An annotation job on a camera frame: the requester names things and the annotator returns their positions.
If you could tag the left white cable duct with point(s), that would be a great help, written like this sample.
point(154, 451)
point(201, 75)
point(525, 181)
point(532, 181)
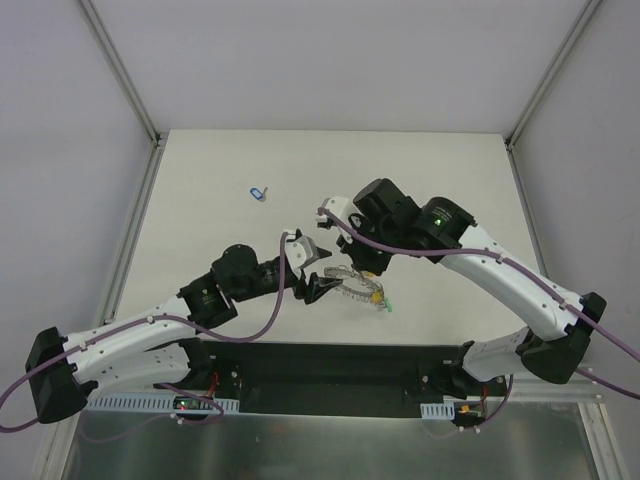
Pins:
point(149, 403)

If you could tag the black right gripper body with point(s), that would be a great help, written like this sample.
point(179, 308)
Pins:
point(360, 255)

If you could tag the aluminium frame post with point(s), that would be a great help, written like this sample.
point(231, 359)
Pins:
point(118, 69)
point(585, 17)

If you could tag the blue tagged key on table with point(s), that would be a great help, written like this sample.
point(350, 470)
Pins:
point(258, 194)

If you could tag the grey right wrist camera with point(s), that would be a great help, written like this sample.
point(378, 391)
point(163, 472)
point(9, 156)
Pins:
point(332, 207)

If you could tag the right side frame rail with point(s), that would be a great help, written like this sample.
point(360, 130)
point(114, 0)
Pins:
point(540, 265)

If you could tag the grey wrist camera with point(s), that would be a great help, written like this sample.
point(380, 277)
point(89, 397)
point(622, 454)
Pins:
point(300, 251)
point(332, 207)

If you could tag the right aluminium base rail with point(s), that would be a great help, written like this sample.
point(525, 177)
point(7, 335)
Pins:
point(528, 388)

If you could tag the large metal keyring with rings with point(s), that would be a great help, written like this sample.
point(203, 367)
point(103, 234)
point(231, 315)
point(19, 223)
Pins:
point(353, 286)

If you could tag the green key tag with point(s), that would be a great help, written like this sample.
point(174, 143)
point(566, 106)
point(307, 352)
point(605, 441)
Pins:
point(388, 305)

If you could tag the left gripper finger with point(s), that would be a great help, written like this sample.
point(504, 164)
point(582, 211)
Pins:
point(321, 254)
point(317, 286)

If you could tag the frame rail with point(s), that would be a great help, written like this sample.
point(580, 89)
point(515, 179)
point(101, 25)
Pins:
point(540, 265)
point(114, 286)

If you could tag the right aluminium frame post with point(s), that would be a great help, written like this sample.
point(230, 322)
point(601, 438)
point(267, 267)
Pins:
point(585, 17)

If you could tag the right white cable duct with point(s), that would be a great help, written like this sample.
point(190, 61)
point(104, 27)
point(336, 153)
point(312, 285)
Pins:
point(438, 411)

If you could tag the left aluminium frame post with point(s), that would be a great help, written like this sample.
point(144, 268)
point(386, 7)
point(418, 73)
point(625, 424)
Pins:
point(118, 69)

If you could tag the white cable duct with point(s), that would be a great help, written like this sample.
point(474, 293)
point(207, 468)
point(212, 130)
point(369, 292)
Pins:
point(438, 411)
point(149, 403)

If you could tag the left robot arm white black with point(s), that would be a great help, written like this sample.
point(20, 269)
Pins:
point(164, 343)

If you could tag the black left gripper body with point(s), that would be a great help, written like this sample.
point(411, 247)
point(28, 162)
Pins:
point(302, 286)

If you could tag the left side frame rail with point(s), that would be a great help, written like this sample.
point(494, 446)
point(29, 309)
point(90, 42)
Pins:
point(114, 286)

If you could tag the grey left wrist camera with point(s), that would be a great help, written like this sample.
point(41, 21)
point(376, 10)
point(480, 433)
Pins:
point(300, 251)

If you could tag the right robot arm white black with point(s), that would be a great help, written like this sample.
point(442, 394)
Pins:
point(558, 322)

